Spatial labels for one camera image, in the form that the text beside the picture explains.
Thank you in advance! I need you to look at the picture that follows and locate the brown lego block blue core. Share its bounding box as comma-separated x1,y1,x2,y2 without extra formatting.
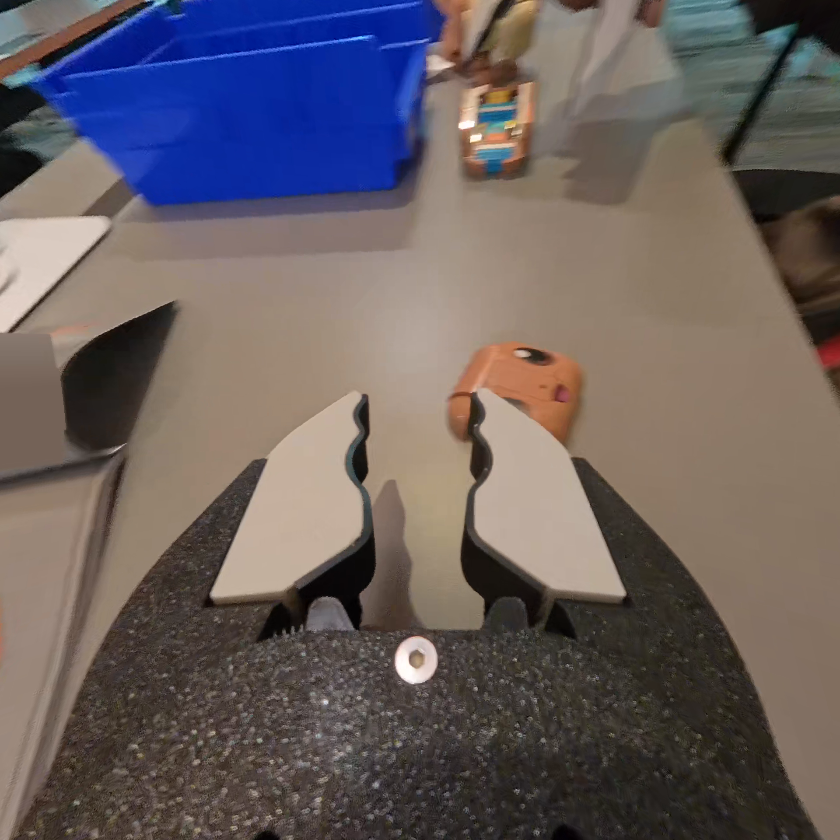
458,80,539,182

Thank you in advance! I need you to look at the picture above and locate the white desk stand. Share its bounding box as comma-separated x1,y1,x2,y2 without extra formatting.
0,215,112,333

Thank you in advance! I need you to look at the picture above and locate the blue plastic bin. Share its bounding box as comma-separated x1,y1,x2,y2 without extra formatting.
29,0,435,206

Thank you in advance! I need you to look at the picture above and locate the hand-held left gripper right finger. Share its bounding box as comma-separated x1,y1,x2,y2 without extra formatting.
461,387,628,605

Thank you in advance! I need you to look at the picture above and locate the grey instruction booklet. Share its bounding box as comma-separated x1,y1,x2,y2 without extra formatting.
0,301,179,834

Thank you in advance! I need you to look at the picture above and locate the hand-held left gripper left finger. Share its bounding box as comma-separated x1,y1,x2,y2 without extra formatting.
209,391,376,608

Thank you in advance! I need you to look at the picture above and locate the brown lego head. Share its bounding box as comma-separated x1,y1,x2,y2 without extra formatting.
448,344,584,444

